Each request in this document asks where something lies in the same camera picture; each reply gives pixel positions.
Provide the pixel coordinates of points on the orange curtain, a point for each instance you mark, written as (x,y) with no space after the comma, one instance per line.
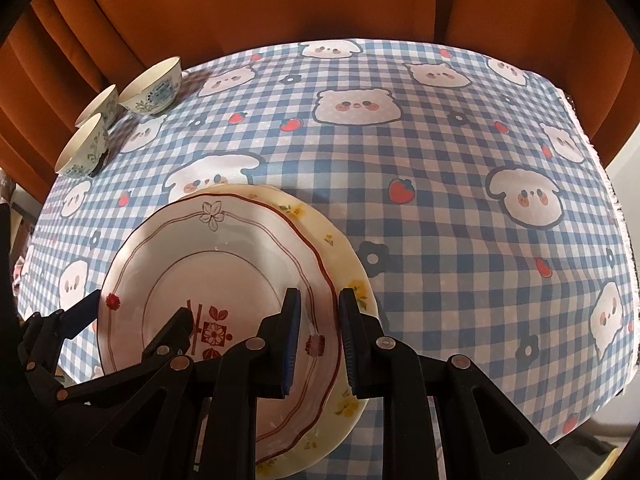
(300,0)

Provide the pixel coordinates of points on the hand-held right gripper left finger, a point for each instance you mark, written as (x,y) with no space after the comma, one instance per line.
(291,345)

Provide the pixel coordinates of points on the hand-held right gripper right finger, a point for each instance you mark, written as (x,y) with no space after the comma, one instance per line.
(350,350)

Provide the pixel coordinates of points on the white plate with red pattern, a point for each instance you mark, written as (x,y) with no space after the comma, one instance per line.
(215,270)

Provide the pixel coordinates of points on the blue checked printed tablecloth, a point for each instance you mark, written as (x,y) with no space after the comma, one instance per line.
(450,170)

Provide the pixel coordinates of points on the white bowl with blue pattern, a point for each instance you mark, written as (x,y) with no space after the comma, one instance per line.
(85,147)
(152,90)
(102,105)

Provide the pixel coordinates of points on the round yellow floral plate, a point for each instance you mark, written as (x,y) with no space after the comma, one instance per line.
(345,265)

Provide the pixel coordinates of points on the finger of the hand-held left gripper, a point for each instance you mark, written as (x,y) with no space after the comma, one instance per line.
(77,317)
(172,335)

